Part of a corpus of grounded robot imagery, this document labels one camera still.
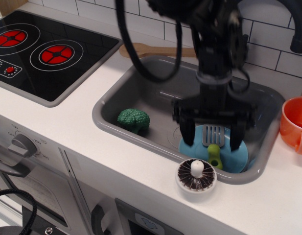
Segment blue plastic plate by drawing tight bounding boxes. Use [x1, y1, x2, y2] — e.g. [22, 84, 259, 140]
[179, 125, 248, 173]

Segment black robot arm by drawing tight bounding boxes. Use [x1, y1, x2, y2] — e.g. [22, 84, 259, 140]
[149, 0, 256, 150]

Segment grey plastic sink basin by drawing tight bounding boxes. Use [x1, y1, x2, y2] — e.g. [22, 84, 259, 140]
[93, 62, 284, 185]

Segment grey oven door handle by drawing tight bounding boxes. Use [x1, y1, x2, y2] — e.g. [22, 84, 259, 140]
[0, 148, 36, 178]

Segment green handled grey spatula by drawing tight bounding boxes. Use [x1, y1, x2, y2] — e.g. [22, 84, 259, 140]
[202, 124, 225, 170]

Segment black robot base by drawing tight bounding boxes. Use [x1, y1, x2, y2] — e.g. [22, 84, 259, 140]
[0, 188, 70, 235]

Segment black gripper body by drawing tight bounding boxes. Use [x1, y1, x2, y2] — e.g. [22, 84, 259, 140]
[172, 81, 256, 129]

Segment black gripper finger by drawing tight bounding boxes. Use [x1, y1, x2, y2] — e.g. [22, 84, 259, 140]
[180, 118, 195, 146]
[230, 122, 246, 151]

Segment green toy broccoli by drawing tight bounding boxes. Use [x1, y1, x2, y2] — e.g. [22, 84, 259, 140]
[117, 109, 150, 134]

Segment wooden spoon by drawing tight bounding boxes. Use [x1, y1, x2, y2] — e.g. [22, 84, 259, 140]
[133, 43, 196, 58]

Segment black cabinet handle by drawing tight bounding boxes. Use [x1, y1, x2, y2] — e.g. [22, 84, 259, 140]
[91, 204, 111, 235]

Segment black toy stove top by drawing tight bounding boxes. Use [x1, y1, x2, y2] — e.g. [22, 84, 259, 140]
[0, 10, 122, 107]

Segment black toy faucet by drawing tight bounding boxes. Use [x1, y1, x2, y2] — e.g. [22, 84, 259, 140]
[238, 0, 302, 54]

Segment orange plastic cup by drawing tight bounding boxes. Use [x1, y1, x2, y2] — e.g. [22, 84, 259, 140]
[279, 96, 302, 155]

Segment white brown toy mushroom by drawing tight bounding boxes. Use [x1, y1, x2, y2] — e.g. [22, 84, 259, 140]
[175, 159, 217, 197]

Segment grey oven knob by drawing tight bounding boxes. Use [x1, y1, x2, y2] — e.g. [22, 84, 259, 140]
[7, 134, 37, 158]

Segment black braided cable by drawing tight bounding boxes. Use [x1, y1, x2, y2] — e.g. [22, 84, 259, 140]
[115, 0, 183, 83]

